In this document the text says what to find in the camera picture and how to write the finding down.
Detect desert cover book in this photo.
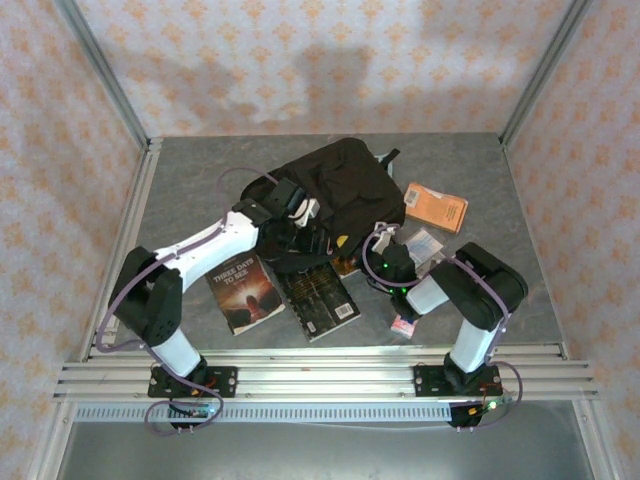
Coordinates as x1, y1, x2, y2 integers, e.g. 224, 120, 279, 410
332, 254, 362, 279

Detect clear pen box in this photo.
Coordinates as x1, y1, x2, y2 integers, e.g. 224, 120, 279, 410
413, 252, 451, 281

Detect clear pouch with blue card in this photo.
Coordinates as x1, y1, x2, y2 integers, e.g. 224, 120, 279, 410
402, 227, 446, 265

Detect black backpack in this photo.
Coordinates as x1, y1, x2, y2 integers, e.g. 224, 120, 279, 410
241, 137, 407, 274

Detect black book with barcode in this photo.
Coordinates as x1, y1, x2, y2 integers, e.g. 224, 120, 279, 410
272, 259, 362, 344

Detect small pink packet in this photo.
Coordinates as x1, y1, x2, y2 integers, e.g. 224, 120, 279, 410
390, 313, 419, 339

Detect orange book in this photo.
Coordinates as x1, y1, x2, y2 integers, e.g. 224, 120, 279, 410
403, 182, 470, 235

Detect Three Days to See book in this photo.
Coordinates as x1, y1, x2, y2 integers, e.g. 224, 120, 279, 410
204, 253, 287, 337

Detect green circuit board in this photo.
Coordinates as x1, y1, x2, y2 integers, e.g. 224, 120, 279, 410
469, 394, 514, 416
167, 403, 221, 419

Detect grey metal lower panel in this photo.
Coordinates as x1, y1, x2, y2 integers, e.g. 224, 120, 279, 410
54, 419, 599, 480

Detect aluminium table edge rail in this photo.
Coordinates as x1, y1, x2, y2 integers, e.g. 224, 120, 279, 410
88, 342, 569, 362

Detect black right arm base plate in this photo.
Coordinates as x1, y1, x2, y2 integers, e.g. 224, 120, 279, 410
413, 364, 503, 399

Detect aluminium front rail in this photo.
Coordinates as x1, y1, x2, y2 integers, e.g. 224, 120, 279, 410
53, 360, 600, 402

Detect aluminium table side rail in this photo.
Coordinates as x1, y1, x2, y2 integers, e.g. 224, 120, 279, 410
88, 138, 164, 359

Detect perforated metal cable tray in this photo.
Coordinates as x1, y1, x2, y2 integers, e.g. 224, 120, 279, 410
74, 403, 454, 424

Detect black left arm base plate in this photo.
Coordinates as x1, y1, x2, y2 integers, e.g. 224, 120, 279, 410
148, 365, 239, 400

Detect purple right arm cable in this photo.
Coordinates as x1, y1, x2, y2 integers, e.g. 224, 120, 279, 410
362, 227, 525, 432

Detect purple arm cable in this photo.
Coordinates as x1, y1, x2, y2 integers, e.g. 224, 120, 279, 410
97, 167, 281, 436
362, 227, 525, 432

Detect aluminium frame post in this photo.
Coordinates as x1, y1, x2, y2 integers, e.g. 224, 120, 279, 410
499, 0, 594, 146
54, 0, 151, 146

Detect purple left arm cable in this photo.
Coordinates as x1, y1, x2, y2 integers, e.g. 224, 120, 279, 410
97, 167, 281, 436

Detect aluminium frame leg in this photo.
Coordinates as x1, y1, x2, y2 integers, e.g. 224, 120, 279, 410
572, 399, 626, 480
29, 399, 76, 480

